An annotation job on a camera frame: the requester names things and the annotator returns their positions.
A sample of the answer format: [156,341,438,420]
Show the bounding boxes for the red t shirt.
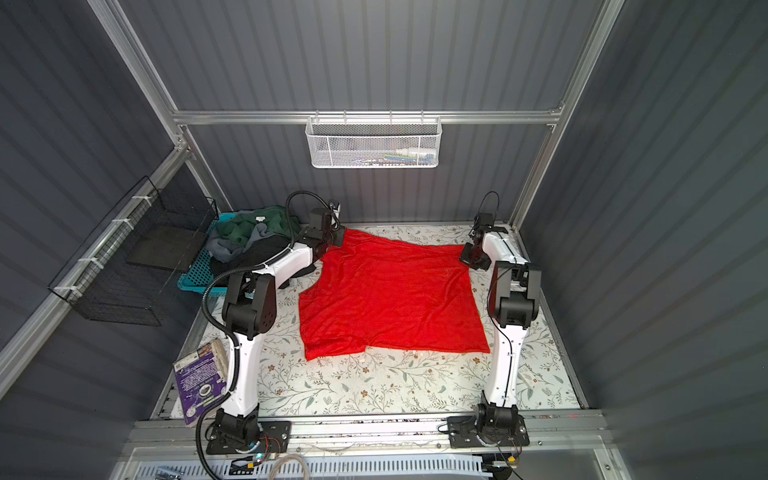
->
[299,230,490,360]

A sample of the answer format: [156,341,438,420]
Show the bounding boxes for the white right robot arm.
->
[460,213,542,435]

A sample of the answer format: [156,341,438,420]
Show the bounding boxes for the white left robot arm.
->
[209,202,345,452]

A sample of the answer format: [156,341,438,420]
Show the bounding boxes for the black t shirt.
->
[210,235,320,287]

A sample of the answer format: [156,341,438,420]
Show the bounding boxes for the green t shirt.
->
[216,206,301,239]

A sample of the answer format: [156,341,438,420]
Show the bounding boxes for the grey t shirt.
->
[205,222,272,262]

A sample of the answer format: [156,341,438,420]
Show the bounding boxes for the teal plastic laundry basket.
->
[177,213,235,294]

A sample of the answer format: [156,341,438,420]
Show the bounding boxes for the purple booklet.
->
[173,338,228,425]

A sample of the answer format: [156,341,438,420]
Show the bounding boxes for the white wire mesh basket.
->
[305,116,443,169]

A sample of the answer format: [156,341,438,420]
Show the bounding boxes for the black corrugated cable conduit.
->
[194,190,334,480]

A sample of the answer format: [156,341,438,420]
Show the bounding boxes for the aluminium horizontal frame bar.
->
[171,110,561,126]

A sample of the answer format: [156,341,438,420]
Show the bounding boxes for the black wire mesh basket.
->
[48,172,218,327]

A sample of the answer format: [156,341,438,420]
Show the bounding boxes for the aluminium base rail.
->
[120,409,614,460]

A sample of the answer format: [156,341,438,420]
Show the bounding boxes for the white slotted cable duct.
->
[134,454,499,480]

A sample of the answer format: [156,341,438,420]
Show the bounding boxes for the aluminium corner frame post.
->
[508,0,626,230]

